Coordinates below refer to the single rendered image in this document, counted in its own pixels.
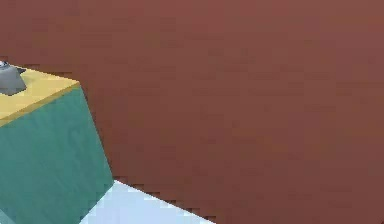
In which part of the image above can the teal cupboard with yellow top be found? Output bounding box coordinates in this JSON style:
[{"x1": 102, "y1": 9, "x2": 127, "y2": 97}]
[{"x1": 0, "y1": 68, "x2": 115, "y2": 224}]

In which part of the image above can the grey kettle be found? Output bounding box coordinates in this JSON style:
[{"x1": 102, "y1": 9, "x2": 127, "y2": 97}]
[{"x1": 0, "y1": 60, "x2": 28, "y2": 97}]

